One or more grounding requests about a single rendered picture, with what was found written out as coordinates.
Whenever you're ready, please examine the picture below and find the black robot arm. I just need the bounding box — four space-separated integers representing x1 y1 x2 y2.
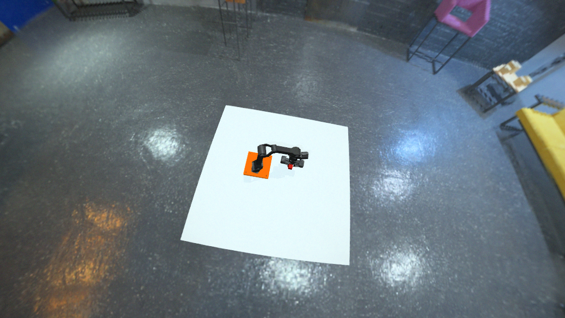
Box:
251 144 309 174

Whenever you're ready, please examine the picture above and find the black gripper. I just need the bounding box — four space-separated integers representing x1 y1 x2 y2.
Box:
280 156 304 168

